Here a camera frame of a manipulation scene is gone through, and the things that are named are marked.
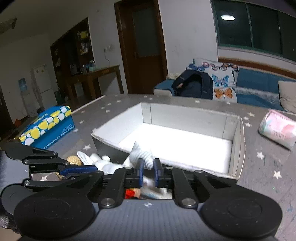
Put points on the white rabbit plush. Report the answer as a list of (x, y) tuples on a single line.
[(141, 150)]

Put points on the white cardboard box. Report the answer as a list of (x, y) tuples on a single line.
[(185, 139)]

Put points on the brown wooden door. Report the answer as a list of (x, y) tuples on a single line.
[(143, 46)]

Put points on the beige pillow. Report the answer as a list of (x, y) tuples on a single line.
[(288, 97)]

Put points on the blue sofa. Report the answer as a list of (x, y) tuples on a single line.
[(254, 78)]

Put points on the teal items on table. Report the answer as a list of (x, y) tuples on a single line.
[(89, 66)]

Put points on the beige cloth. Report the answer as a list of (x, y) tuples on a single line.
[(173, 76)]

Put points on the pink tissue pack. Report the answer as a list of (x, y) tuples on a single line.
[(277, 127)]

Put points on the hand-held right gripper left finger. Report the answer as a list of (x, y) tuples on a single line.
[(140, 173)]

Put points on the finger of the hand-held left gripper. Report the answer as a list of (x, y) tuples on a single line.
[(46, 183), (78, 169)]

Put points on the butterfly print pillow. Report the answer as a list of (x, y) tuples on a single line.
[(219, 81)]

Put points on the dark wooden shelf cabinet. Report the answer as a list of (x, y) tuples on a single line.
[(69, 46)]

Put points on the red-haired doll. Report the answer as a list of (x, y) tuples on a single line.
[(131, 193)]

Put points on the black backpack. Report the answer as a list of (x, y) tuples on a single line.
[(196, 85)]

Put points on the dark window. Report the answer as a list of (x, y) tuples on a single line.
[(233, 30)]

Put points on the brown wooden table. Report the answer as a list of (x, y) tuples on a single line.
[(101, 70)]

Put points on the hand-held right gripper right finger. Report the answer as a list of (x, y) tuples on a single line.
[(157, 173)]

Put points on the water dispenser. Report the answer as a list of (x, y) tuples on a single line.
[(27, 102)]

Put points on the grey star-print cloth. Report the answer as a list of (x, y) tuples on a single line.
[(261, 166)]

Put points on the white refrigerator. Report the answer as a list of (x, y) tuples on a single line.
[(44, 85)]

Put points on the blue and yellow tissue box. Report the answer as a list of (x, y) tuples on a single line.
[(46, 125)]

